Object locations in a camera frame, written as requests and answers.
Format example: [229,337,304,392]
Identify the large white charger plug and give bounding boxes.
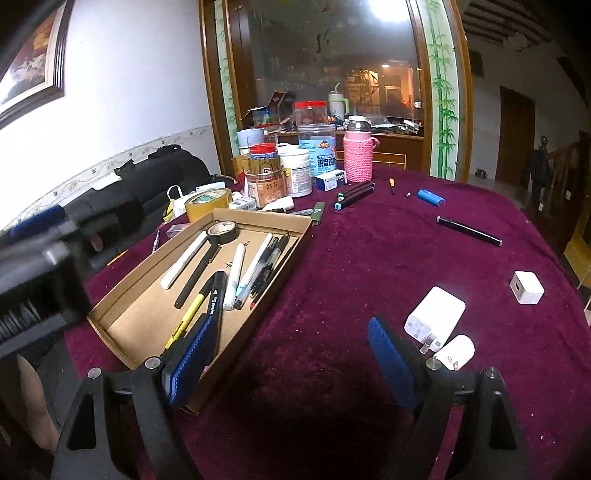
[404,286,466,354]

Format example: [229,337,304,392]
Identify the white tube orange cap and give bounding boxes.
[433,335,475,371]

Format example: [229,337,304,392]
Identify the small white cube charger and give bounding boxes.
[509,271,545,305]

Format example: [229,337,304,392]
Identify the yellow pen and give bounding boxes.
[164,293,205,350]

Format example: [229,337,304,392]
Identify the black marker pink cap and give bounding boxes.
[200,270,228,367]

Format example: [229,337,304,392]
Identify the white marker pen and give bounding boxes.
[160,231,207,290]

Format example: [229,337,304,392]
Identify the clear gel pen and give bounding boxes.
[233,233,273,309]

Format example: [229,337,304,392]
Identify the white pen blue print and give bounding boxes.
[222,243,245,311]

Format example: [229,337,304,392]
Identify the purple velvet tablecloth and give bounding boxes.
[64,163,591,480]

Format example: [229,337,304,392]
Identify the cardboard tray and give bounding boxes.
[88,209,311,412]

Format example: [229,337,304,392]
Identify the black thin pen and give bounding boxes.
[174,242,221,309]

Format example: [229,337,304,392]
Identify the black tape roll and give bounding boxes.
[206,220,239,245]

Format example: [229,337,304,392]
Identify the red tipped black pen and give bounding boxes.
[249,239,298,310]

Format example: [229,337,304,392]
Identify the black gel pen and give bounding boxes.
[250,233,290,297]

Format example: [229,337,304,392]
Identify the long black stick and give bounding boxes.
[436,216,503,247]

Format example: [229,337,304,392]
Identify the yellow packing tape roll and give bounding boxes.
[184,188,231,223]

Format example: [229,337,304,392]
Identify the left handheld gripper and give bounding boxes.
[1,205,119,358]

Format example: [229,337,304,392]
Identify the green lighter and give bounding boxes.
[311,202,325,226]

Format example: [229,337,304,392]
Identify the blue lighter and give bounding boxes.
[417,189,446,207]

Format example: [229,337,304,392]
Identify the black leather sofa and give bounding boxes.
[65,144,232,274]

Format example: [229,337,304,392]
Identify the black markers pair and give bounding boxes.
[334,181,375,211]

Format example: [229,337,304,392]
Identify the blue white small box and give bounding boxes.
[315,169,348,191]

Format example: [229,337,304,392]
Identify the brown jar red lid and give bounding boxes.
[245,143,286,209]

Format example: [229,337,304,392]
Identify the pink knit-covered bottle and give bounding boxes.
[344,115,380,183]

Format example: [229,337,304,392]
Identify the white supplement jar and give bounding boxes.
[277,143,312,198]

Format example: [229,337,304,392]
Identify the clear jar red lid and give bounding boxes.
[294,101,337,177]

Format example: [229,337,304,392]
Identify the white green cup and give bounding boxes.
[328,83,349,120]

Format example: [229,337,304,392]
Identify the framed wall picture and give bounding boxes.
[1,1,74,127]

